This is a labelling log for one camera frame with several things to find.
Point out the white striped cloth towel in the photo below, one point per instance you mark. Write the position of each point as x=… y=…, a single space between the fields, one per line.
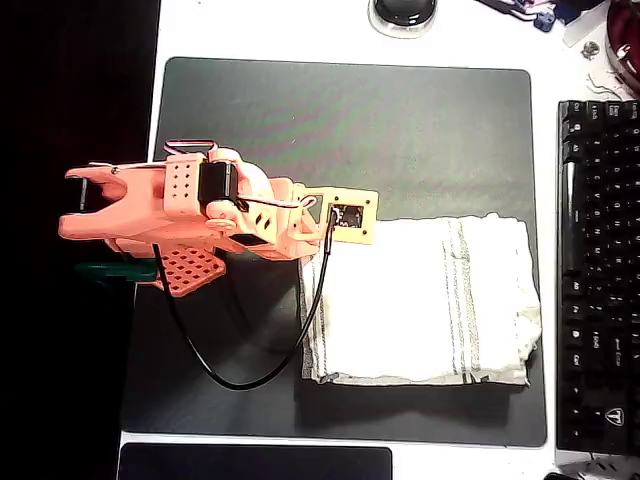
x=395 y=300

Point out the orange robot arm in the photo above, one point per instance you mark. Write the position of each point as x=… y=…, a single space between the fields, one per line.
x=145 y=200

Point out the black desk mat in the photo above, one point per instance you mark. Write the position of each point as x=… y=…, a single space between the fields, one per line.
x=350 y=130

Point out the round black clear-rimmed object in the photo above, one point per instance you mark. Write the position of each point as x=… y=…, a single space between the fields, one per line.
x=402 y=12

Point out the black keyboard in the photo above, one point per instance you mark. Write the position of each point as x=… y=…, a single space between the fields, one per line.
x=600 y=275

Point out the white thread scrap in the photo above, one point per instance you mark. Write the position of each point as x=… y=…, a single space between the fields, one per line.
x=602 y=90

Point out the dark red bowl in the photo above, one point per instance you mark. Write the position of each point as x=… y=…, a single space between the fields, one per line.
x=625 y=45

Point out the orange gripper camera mount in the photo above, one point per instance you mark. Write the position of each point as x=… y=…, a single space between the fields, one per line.
x=369 y=201

